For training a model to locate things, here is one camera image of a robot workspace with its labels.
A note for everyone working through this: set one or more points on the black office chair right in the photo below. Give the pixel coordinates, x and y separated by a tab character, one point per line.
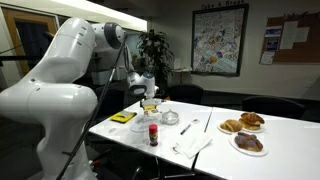
273	106

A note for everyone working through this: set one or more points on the plate with chocolate pastry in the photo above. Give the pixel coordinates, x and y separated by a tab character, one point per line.
248	144

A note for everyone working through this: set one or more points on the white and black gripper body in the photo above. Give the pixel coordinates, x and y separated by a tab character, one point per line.
150	102

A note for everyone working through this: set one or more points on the framed colouring poster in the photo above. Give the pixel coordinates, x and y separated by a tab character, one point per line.
218	39

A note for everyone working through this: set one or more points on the potted green plant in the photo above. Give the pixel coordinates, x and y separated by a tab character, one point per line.
154	46

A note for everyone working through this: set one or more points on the white paper napkin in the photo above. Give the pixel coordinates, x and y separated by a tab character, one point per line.
190	145

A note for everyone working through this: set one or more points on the plate with bread rolls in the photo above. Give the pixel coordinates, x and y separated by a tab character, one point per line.
230	126

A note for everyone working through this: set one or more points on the plate with braided pastry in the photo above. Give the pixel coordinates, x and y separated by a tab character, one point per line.
251	121

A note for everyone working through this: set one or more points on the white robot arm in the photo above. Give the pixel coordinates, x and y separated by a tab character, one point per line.
48	95

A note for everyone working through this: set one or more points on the clear white plastic plate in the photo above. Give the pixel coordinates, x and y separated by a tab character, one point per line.
142	123

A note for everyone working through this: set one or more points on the red capped spice bottle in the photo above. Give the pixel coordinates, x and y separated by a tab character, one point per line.
153	134

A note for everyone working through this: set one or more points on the black office chair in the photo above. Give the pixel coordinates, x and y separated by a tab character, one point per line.
273	106
188	93

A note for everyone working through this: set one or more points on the Crayola washable markers box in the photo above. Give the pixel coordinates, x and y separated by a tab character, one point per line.
123	116

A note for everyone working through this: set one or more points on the black and white marker pen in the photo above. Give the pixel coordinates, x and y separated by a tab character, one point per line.
185	129

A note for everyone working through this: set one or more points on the cork bulletin board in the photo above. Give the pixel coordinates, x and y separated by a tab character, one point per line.
292	39

